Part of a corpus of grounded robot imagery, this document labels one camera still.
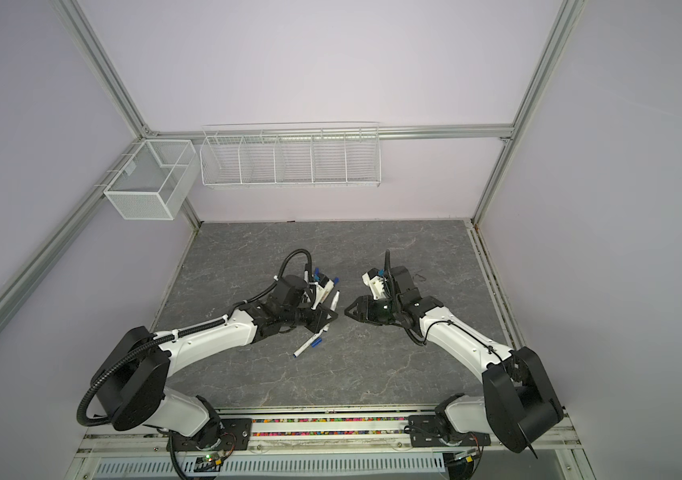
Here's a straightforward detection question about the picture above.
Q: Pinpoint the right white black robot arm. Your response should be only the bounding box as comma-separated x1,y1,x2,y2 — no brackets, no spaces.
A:
345,266,564,453

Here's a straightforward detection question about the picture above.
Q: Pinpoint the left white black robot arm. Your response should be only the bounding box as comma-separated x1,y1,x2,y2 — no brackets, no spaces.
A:
76,274,339,449

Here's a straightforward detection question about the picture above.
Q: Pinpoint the white mesh box basket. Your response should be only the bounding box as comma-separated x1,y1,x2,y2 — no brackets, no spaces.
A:
105,139,201,221

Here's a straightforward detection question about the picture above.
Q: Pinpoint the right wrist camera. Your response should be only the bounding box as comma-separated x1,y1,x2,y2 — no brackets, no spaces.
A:
362,268,390,300

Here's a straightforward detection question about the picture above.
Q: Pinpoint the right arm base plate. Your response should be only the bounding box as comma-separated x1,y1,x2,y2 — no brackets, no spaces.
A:
404,415,491,448

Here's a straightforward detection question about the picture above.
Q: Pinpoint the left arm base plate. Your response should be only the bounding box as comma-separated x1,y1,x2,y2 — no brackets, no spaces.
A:
170,417,253,452

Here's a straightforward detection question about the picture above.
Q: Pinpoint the white wire shelf basket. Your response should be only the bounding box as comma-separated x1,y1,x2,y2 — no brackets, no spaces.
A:
200,122,382,188

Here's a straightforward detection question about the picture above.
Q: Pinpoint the white vented cable tray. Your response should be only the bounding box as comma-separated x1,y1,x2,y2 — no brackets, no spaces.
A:
92,453,447,479

